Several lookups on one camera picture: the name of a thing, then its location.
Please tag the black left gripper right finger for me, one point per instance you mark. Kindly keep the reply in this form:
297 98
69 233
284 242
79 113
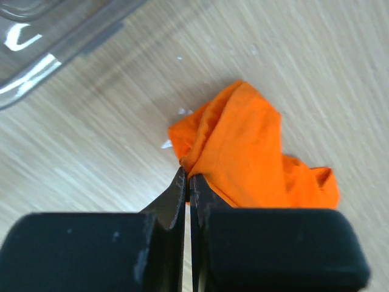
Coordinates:
258 249

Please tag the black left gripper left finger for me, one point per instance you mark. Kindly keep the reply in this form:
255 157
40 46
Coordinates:
99 251

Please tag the orange t shirt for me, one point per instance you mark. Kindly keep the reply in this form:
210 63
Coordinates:
234 142

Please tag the clear plastic bin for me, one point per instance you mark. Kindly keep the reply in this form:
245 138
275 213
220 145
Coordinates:
39 37

